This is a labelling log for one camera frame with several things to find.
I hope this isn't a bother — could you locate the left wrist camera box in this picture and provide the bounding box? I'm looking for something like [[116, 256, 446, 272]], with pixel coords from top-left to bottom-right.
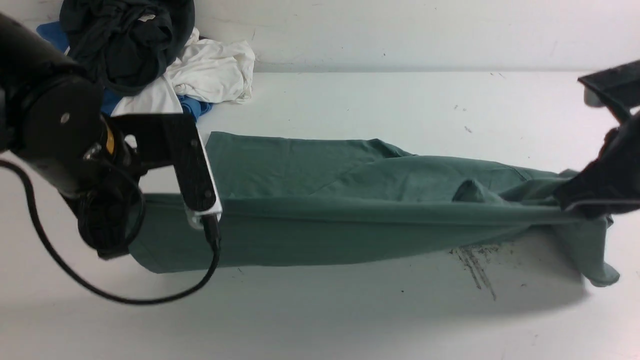
[[109, 112, 223, 229]]

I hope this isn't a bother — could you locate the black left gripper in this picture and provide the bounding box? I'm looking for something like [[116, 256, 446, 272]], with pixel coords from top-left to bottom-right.
[[62, 150, 147, 261]]

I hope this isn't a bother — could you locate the black crumpled garment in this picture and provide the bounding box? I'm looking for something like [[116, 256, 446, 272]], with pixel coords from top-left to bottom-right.
[[59, 0, 195, 97]]

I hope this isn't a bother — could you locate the green long-sleeved shirt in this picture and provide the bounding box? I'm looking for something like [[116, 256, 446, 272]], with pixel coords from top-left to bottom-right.
[[128, 131, 621, 288]]

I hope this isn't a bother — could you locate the blue crumpled garment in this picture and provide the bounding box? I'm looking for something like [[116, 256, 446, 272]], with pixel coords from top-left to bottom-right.
[[36, 21, 214, 121]]

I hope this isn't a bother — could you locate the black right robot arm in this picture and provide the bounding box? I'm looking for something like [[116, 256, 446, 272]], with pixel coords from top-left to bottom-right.
[[553, 108, 640, 219]]

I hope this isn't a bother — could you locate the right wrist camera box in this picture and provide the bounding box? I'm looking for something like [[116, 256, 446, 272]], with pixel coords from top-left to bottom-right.
[[578, 60, 640, 125]]

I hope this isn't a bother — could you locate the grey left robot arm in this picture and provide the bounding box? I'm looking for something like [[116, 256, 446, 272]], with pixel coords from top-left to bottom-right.
[[0, 14, 145, 260]]

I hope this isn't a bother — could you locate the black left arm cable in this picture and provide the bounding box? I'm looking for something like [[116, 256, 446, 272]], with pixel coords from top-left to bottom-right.
[[0, 159, 222, 306]]

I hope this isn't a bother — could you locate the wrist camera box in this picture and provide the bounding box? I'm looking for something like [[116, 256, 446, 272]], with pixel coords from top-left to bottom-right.
[[578, 60, 640, 125], [109, 112, 223, 229]]

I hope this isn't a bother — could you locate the white crumpled garment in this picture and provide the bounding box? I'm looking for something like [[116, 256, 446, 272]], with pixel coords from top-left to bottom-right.
[[112, 28, 256, 117]]

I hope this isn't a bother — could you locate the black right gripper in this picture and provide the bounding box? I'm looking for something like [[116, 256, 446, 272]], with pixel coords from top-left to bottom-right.
[[553, 160, 640, 219]]

